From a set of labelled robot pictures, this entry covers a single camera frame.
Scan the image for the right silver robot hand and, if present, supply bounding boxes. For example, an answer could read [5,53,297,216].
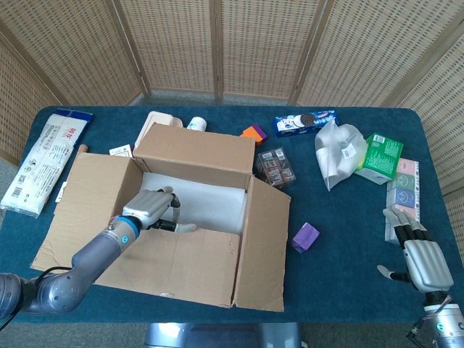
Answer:
[376,207,455,294]

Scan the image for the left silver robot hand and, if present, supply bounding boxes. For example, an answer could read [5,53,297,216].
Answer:
[122,185,198,234]

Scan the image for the red cardboard box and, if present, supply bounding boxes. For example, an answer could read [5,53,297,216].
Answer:
[30,122,292,312]

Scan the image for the dark robot base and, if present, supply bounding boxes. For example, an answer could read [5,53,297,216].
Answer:
[144,321,302,348]

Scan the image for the small red white box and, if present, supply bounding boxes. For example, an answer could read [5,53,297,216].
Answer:
[109,144,134,159]

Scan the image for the green white package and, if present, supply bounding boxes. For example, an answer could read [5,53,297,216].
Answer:
[354,132,405,186]

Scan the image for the clear plastic container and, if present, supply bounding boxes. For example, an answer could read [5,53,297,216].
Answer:
[255,146,297,189]

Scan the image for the blue cookie box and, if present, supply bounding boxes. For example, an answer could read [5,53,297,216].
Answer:
[272,109,341,138]

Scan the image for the white foam sheet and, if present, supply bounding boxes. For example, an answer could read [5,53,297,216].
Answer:
[138,171,249,236]

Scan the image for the pastel tissue pack bundle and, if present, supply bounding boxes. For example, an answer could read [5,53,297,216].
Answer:
[384,157,421,243]

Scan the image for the blue table cloth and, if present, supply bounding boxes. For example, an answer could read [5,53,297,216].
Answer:
[0,104,464,325]

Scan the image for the beige lidded lunch container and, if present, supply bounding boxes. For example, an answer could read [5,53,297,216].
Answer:
[135,110,184,146]

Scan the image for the wooden rolling pin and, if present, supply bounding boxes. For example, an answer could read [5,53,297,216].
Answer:
[54,144,90,204]

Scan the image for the long white noodle package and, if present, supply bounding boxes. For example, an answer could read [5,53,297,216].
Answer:
[0,110,94,219]

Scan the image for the small purple carton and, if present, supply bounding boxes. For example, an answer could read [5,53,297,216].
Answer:
[289,221,321,254]

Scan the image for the orange purple toy block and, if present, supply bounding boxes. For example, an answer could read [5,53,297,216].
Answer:
[239,123,268,147]

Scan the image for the clear bag of white rolls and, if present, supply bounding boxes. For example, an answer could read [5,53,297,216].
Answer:
[314,119,368,192]

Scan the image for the woven bamboo folding screen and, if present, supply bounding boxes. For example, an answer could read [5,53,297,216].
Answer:
[0,0,464,265]

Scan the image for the thin wrist cable bundle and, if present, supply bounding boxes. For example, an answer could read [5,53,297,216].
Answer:
[406,313,434,340]

